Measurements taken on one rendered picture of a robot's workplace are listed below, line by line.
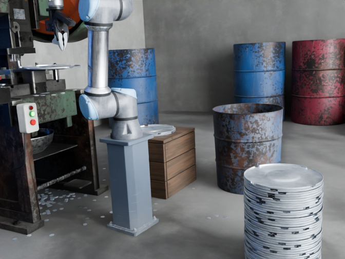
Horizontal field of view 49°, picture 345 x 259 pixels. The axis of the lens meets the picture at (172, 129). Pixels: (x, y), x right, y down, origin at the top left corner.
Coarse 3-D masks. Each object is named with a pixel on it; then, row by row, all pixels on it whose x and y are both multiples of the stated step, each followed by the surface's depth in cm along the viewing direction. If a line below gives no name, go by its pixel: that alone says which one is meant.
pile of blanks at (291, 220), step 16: (256, 192) 138; (272, 192) 133; (288, 192) 134; (304, 192) 132; (320, 192) 137; (256, 208) 139; (272, 208) 135; (288, 208) 133; (304, 208) 135; (320, 208) 139; (256, 224) 141; (272, 224) 136; (288, 224) 134; (304, 224) 135; (320, 224) 140; (256, 240) 142; (272, 240) 137; (288, 240) 137; (304, 240) 136; (320, 240) 145; (256, 256) 143; (272, 256) 138; (288, 256) 138; (304, 256) 137; (320, 256) 145
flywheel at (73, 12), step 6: (66, 0) 231; (72, 0) 229; (78, 0) 227; (66, 6) 232; (72, 6) 230; (78, 6) 228; (66, 12) 233; (72, 12) 231; (78, 12) 225; (48, 18) 240; (72, 18) 227; (78, 18) 225; (42, 24) 239; (78, 24) 228; (36, 30) 242; (42, 30) 240; (72, 30) 234
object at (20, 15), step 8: (16, 0) 200; (24, 0) 204; (16, 8) 200; (24, 8) 204; (16, 16) 200; (24, 16) 205; (16, 24) 199; (24, 24) 205; (0, 32) 200; (8, 32) 198; (16, 32) 198; (24, 32) 202; (0, 40) 202; (8, 40) 199; (16, 40) 200; (24, 40) 200; (32, 40) 205; (0, 48) 203
